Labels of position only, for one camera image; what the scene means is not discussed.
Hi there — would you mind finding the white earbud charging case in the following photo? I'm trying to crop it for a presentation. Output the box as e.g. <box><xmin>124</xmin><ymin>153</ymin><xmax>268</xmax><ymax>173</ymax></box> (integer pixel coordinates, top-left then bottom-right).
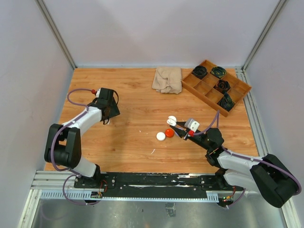
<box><xmin>156</xmin><ymin>132</ymin><xmax>166</xmax><ymax>141</ymax></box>

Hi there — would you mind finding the orange round case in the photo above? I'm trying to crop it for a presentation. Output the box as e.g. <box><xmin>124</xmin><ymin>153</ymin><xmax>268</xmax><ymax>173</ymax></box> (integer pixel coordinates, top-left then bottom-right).
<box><xmin>164</xmin><ymin>128</ymin><xmax>175</xmax><ymax>138</ymax></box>

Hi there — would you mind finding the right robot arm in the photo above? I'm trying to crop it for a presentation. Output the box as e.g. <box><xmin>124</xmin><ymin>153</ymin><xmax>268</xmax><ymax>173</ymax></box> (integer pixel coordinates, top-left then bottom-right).
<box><xmin>170</xmin><ymin>122</ymin><xmax>302</xmax><ymax>208</ymax></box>

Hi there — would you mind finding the dark rolled sock middle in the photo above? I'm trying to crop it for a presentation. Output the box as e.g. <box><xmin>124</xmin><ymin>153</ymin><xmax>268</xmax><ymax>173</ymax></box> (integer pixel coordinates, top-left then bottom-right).
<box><xmin>214</xmin><ymin>79</ymin><xmax>231</xmax><ymax>94</ymax></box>

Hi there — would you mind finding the dark rolled sock top-left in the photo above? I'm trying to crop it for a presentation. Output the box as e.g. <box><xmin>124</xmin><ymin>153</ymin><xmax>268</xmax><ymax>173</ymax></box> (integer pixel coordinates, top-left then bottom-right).
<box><xmin>192</xmin><ymin>66</ymin><xmax>208</xmax><ymax>80</ymax></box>

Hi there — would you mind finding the dark rolled sock top-right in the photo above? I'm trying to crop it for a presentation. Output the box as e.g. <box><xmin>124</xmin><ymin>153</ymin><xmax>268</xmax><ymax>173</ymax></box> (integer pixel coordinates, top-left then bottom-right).
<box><xmin>210</xmin><ymin>66</ymin><xmax>227</xmax><ymax>79</ymax></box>

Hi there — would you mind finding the white round case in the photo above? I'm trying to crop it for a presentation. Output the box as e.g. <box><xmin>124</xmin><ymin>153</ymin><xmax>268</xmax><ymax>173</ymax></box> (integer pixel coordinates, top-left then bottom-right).
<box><xmin>167</xmin><ymin>115</ymin><xmax>177</xmax><ymax>126</ymax></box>

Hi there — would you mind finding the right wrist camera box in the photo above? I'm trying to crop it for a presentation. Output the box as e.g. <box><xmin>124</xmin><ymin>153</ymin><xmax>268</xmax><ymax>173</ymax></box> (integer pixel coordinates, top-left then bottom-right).
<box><xmin>184</xmin><ymin>118</ymin><xmax>200</xmax><ymax>132</ymax></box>

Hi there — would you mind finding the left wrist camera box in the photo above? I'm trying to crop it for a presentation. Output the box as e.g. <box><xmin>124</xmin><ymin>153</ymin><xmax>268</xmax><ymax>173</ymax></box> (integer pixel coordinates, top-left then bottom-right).
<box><xmin>95</xmin><ymin>88</ymin><xmax>101</xmax><ymax>98</ymax></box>

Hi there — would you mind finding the dark rolled sock bottom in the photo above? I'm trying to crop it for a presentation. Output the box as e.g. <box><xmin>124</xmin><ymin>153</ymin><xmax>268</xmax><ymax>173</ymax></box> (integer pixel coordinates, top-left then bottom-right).
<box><xmin>218</xmin><ymin>93</ymin><xmax>235</xmax><ymax>112</ymax></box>

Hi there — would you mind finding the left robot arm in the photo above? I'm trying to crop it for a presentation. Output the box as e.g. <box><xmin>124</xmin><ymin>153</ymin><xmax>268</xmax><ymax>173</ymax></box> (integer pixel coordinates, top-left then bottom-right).
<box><xmin>44</xmin><ymin>88</ymin><xmax>120</xmax><ymax>188</ymax></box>

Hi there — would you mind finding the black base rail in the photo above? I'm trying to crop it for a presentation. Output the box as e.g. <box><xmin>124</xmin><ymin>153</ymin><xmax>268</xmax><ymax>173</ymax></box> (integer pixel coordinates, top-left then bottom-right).
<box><xmin>74</xmin><ymin>172</ymin><xmax>243</xmax><ymax>201</ymax></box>

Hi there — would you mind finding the wooden compartment tray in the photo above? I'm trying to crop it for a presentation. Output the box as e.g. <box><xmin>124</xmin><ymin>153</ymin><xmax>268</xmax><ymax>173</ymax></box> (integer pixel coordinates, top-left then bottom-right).
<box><xmin>181</xmin><ymin>60</ymin><xmax>251</xmax><ymax>117</ymax></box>

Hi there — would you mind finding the beige folded cloth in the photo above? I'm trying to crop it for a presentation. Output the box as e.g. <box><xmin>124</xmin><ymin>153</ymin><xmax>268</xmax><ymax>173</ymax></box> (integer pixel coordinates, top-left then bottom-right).
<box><xmin>152</xmin><ymin>67</ymin><xmax>182</xmax><ymax>94</ymax></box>

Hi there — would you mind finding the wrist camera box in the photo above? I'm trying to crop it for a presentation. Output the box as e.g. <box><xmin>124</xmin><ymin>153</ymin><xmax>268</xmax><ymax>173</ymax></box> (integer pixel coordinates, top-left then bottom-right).
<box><xmin>184</xmin><ymin>118</ymin><xmax>200</xmax><ymax>132</ymax></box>
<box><xmin>95</xmin><ymin>88</ymin><xmax>101</xmax><ymax>98</ymax></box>

